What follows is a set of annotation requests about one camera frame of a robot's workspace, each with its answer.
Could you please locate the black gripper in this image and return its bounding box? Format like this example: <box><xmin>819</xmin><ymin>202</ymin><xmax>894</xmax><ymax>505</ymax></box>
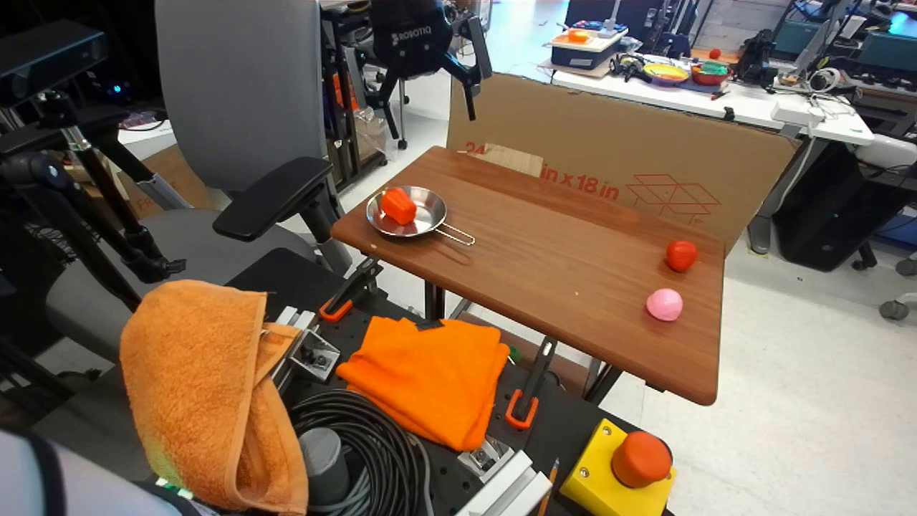
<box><xmin>370</xmin><ymin>0</ymin><xmax>496</xmax><ymax>123</ymax></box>

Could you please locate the silver metal pan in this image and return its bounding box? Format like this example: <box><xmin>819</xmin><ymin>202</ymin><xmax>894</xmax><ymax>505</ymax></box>
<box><xmin>365</xmin><ymin>184</ymin><xmax>480</xmax><ymax>252</ymax></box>

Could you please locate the orange toy bell pepper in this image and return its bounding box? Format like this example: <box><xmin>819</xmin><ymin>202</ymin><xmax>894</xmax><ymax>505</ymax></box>
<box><xmin>380</xmin><ymin>187</ymin><xmax>418</xmax><ymax>229</ymax></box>

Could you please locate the grey box with orange object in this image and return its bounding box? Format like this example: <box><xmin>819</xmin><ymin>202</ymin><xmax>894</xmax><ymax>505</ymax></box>
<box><xmin>550</xmin><ymin>22</ymin><xmax>632</xmax><ymax>71</ymax></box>

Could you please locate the brown cardboard panel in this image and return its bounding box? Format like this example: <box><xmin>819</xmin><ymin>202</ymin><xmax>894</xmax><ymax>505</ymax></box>
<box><xmin>444</xmin><ymin>71</ymin><xmax>801</xmax><ymax>259</ymax></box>

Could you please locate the grey office chair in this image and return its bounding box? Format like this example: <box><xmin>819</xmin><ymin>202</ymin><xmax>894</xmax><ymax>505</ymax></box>
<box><xmin>40</xmin><ymin>0</ymin><xmax>355</xmax><ymax>366</ymax></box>

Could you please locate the yellow bowl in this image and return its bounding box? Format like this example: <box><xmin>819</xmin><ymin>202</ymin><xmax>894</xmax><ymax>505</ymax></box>
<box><xmin>639</xmin><ymin>57</ymin><xmax>693</xmax><ymax>88</ymax></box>

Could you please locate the red and green bowl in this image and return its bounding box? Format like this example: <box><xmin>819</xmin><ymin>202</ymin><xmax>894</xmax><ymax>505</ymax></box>
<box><xmin>689</xmin><ymin>45</ymin><xmax>734</xmax><ymax>91</ymax></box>

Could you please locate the bright orange folded cloth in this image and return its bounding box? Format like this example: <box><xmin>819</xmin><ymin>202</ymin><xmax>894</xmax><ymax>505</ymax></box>
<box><xmin>335</xmin><ymin>316</ymin><xmax>514</xmax><ymax>457</ymax></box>

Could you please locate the red toy tomato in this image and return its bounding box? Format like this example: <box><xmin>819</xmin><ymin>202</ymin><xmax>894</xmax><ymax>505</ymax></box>
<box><xmin>663</xmin><ymin>239</ymin><xmax>702</xmax><ymax>275</ymax></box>

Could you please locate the pink toy ball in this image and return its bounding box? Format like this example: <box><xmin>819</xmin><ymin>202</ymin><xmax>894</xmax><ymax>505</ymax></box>
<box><xmin>645</xmin><ymin>286</ymin><xmax>689</xmax><ymax>326</ymax></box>

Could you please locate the white desk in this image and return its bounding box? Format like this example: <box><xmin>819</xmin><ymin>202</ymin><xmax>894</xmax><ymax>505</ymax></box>
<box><xmin>549</xmin><ymin>52</ymin><xmax>917</xmax><ymax>255</ymax></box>

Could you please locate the orange terry towel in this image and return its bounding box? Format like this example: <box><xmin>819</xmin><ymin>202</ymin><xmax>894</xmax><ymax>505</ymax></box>
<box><xmin>119</xmin><ymin>279</ymin><xmax>311</xmax><ymax>516</ymax></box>

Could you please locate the grey cylinder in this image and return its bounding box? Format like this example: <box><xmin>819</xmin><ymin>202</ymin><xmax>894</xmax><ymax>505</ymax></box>
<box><xmin>299</xmin><ymin>424</ymin><xmax>354</xmax><ymax>511</ymax></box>

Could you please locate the wooden pencil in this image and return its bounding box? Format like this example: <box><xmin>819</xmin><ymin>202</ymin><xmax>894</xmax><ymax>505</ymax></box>
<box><xmin>536</xmin><ymin>457</ymin><xmax>562</xmax><ymax>516</ymax></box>

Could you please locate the yellow emergency stop box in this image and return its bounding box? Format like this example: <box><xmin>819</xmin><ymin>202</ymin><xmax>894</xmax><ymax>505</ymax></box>
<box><xmin>559</xmin><ymin>415</ymin><xmax>680</xmax><ymax>516</ymax></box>

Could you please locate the black clamp orange handle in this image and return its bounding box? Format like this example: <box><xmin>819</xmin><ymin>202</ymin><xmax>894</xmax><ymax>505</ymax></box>
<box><xmin>315</xmin><ymin>255</ymin><xmax>384</xmax><ymax>326</ymax></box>
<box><xmin>503</xmin><ymin>336</ymin><xmax>559</xmax><ymax>435</ymax></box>

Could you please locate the black camera on tripod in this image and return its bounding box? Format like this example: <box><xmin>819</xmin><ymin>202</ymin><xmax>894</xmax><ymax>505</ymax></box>
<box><xmin>0</xmin><ymin>18</ymin><xmax>190</xmax><ymax>318</ymax></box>

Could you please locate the black cable coil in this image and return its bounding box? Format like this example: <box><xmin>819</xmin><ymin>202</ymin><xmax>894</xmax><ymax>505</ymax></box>
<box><xmin>284</xmin><ymin>386</ymin><xmax>438</xmax><ymax>516</ymax></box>

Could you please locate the aluminium profile rail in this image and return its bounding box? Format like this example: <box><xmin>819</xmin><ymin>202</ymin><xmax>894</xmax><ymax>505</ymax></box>
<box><xmin>456</xmin><ymin>438</ymin><xmax>557</xmax><ymax>516</ymax></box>

